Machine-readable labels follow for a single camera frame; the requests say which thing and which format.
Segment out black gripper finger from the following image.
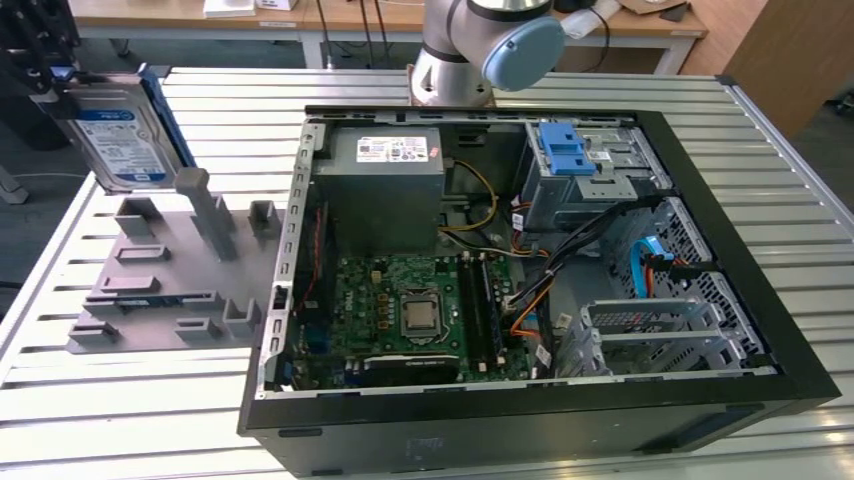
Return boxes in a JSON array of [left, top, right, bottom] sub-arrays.
[[16, 47, 79, 121]]

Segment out hard disk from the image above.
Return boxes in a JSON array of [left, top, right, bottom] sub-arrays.
[[50, 62, 200, 195]]

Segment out wooden desk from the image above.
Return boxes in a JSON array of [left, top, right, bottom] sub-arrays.
[[66, 0, 709, 76]]

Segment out white desk foot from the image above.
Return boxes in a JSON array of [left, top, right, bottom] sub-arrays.
[[0, 164, 32, 204]]

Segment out white cardboard box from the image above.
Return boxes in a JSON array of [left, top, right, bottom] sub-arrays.
[[203, 0, 259, 19]]

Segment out grey parts rack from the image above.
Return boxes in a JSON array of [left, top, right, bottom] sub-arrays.
[[64, 168, 289, 355]]

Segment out grey power supply unit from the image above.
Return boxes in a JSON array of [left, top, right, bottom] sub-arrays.
[[313, 125, 447, 256]]

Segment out green motherboard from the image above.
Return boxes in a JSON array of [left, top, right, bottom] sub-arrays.
[[293, 252, 542, 389]]

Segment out CPU socket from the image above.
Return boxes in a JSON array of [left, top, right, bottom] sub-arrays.
[[398, 284, 450, 346]]

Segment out silver CPU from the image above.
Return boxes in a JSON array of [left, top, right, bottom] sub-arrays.
[[403, 299, 442, 335]]

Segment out blue plastic drive latch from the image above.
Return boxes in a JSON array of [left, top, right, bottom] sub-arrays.
[[538, 122, 599, 176]]

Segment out black graphics card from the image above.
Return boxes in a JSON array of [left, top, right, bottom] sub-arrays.
[[359, 352, 462, 386]]

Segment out metal optical drive cage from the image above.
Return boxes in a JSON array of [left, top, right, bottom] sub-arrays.
[[519, 119, 676, 231]]

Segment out black RAM stick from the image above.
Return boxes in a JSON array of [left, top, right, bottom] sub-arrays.
[[478, 254, 507, 366]]

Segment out brown cardboard piece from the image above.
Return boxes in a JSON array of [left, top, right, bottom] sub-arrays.
[[619, 0, 689, 15]]

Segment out black PC case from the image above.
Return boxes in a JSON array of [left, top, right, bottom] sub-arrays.
[[238, 103, 844, 477]]

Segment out wooden cabinet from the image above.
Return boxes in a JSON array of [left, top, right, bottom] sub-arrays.
[[680, 0, 854, 139]]

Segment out yellow wires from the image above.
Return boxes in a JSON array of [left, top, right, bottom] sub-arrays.
[[439, 159, 501, 234]]

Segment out black cable bundle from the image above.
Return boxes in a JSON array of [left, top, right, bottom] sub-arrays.
[[506, 202, 662, 321]]

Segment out orange wires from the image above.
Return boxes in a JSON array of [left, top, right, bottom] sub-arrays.
[[510, 307, 542, 341]]

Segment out blue data wire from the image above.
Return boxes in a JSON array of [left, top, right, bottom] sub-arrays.
[[630, 238, 680, 300]]

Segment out black power wire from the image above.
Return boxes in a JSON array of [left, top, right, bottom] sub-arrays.
[[666, 257, 720, 281]]

